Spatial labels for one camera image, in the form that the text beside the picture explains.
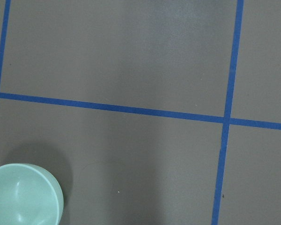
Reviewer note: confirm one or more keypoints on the green bowl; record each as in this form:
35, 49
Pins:
29, 195

